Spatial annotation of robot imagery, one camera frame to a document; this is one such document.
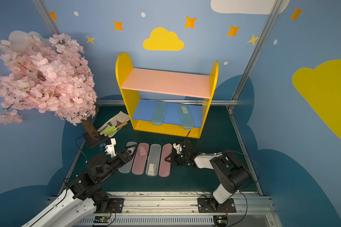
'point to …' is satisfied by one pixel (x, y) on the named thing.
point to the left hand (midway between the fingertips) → (135, 147)
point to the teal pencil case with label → (187, 121)
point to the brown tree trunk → (90, 128)
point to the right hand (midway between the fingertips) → (167, 158)
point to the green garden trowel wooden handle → (113, 129)
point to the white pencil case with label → (153, 165)
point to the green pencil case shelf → (157, 117)
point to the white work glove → (121, 117)
